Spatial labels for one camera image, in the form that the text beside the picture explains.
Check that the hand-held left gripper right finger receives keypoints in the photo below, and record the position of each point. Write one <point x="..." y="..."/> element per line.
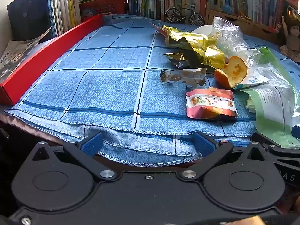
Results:
<point x="204" y="144"/>

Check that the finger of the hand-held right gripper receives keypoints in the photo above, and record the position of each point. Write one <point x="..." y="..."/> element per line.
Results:
<point x="296" y="131"/>
<point x="279" y="151"/>

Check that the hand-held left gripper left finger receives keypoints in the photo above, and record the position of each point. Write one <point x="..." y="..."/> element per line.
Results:
<point x="92" y="143"/>

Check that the gold snack bag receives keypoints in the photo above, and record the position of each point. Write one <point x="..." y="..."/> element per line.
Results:
<point x="194" y="39"/>

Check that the clear plastic bag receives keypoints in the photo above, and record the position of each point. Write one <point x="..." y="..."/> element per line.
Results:
<point x="232" y="39"/>

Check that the orange-white paper envelope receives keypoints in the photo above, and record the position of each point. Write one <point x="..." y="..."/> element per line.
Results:
<point x="201" y="30"/>

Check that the row of pale upright books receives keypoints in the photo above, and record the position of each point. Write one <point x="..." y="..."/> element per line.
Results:
<point x="65" y="11"/>

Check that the green plastic bag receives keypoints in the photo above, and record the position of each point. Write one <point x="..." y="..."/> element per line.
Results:
<point x="274" y="121"/>

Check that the red snack packet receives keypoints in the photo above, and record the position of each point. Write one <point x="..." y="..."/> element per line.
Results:
<point x="211" y="103"/>

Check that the blue checked cloth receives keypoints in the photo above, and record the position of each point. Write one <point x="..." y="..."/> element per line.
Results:
<point x="93" y="86"/>

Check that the white blue-print wrapper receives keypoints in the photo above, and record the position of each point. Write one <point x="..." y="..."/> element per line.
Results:
<point x="254" y="80"/>

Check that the brown nut-print snack wrapper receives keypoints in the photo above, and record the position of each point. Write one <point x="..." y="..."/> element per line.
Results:
<point x="182" y="76"/>

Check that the orange peel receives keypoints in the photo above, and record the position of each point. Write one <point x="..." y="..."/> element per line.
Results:
<point x="234" y="70"/>

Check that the black gold snack wrapper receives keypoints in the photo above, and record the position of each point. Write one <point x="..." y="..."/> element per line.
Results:
<point x="180" y="59"/>

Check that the brown-haired doll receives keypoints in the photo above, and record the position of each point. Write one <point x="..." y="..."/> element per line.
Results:
<point x="293" y="35"/>

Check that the long red box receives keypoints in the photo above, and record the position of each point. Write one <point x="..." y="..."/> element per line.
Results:
<point x="35" y="63"/>

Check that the open printed magazine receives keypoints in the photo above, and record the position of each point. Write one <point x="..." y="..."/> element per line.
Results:
<point x="16" y="54"/>

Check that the black bicycle model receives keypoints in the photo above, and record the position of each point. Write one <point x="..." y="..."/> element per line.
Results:
<point x="196" y="19"/>

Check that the wooden drawer organizer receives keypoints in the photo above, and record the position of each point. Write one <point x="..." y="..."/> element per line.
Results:
<point x="234" y="22"/>

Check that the red plastic crate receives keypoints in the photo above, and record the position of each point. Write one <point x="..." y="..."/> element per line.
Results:
<point x="103" y="7"/>

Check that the blue yarn ball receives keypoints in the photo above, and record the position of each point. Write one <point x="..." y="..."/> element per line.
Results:
<point x="228" y="9"/>

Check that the large dark blue book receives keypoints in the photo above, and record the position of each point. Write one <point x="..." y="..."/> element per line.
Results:
<point x="28" y="11"/>

